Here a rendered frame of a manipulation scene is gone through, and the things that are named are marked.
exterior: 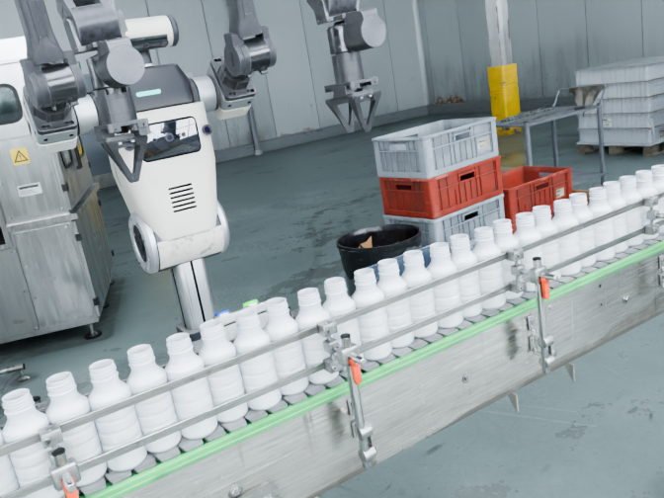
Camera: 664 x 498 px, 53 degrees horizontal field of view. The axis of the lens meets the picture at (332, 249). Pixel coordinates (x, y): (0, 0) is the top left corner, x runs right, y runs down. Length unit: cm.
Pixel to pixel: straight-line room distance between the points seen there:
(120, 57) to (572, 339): 108
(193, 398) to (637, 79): 752
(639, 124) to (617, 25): 504
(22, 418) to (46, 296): 381
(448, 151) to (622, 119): 497
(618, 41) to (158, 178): 1193
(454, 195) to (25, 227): 271
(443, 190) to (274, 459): 263
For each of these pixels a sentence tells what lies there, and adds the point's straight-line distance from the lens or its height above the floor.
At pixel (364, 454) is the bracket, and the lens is 118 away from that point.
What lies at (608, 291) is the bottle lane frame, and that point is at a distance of 163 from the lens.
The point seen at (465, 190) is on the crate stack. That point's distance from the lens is 374.
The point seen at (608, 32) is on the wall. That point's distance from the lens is 1325.
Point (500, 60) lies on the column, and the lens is 1129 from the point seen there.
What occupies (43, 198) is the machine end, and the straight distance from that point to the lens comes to 468.
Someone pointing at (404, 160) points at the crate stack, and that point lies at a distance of 362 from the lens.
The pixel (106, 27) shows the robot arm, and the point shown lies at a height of 164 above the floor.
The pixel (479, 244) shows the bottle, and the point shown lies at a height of 114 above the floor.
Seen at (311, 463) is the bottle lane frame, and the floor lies 88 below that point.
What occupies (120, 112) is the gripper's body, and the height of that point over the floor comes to 151.
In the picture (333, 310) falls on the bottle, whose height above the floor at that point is 112.
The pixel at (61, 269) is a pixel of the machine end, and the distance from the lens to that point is 476.
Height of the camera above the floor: 153
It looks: 15 degrees down
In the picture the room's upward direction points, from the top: 10 degrees counter-clockwise
